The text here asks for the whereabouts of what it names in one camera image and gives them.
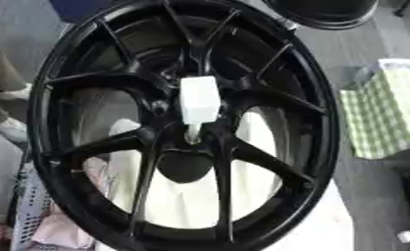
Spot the blue box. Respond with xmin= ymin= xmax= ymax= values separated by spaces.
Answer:
xmin=47 ymin=0 xmax=125 ymax=25

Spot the small white object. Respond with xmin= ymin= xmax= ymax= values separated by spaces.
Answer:
xmin=395 ymin=226 xmax=410 ymax=245

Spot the green white checked cloth table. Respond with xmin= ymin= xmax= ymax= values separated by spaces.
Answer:
xmin=336 ymin=58 xmax=410 ymax=161

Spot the black spoked wheel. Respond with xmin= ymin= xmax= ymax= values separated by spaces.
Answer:
xmin=25 ymin=0 xmax=342 ymax=251

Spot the black round wheel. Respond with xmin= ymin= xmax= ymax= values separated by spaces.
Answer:
xmin=261 ymin=0 xmax=383 ymax=31

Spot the grey perforated basket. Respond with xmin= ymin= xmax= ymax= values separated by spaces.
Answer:
xmin=7 ymin=160 xmax=58 ymax=251

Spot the white pin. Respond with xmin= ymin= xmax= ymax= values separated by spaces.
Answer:
xmin=178 ymin=75 xmax=223 ymax=145

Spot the pink cloth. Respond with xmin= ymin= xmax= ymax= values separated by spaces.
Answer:
xmin=27 ymin=156 xmax=120 ymax=251

